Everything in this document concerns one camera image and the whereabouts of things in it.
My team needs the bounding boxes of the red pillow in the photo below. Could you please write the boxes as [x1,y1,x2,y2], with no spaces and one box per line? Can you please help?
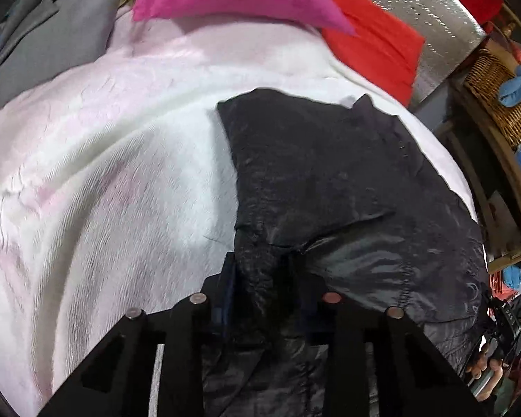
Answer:
[321,0,425,106]

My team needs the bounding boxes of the silver quilted headboard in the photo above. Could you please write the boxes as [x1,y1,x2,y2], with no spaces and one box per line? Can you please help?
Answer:
[372,0,486,109]

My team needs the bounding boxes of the grey folded garment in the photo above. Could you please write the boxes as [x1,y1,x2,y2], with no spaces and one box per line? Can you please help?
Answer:
[0,0,120,109]

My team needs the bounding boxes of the white pink bed blanket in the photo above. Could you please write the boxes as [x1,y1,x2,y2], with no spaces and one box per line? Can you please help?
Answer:
[0,9,473,416]

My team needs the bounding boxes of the wicker basket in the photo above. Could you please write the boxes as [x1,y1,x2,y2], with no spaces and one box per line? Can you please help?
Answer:
[463,48,521,149]

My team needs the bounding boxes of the wooden shelf unit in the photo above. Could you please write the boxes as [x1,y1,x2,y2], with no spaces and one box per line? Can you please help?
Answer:
[433,7,521,274]

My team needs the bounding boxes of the light blue cloth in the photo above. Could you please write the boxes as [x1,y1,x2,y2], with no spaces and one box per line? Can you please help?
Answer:
[498,65,521,107]

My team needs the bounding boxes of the black jacket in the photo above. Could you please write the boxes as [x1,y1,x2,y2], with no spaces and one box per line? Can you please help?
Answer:
[204,89,487,416]

